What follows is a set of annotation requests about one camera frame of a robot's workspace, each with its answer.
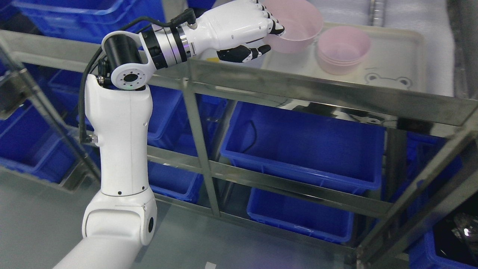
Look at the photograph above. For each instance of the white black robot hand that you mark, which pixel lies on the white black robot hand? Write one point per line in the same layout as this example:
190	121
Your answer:
229	27

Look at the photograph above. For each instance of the pink ikea bowl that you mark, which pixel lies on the pink ikea bowl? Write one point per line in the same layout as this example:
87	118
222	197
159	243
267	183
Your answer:
302	22

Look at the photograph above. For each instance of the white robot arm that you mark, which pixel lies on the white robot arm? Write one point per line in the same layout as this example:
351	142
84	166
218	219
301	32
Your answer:
122	216

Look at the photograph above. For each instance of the stack of pink bowls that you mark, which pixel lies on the stack of pink bowls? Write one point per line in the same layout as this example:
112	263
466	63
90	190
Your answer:
341	49

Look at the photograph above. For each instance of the large blue bin middle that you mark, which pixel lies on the large blue bin middle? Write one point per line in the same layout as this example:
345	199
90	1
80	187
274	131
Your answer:
317	150

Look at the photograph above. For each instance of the steel shelf rack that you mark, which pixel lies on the steel shelf rack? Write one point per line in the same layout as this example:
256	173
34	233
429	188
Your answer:
448	180

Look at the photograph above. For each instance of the blue bin bottom shelf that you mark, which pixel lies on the blue bin bottom shelf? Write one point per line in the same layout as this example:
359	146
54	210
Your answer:
300	216

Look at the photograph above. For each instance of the white bear tray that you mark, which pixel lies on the white bear tray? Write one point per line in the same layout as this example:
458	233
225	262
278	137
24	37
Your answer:
397	59

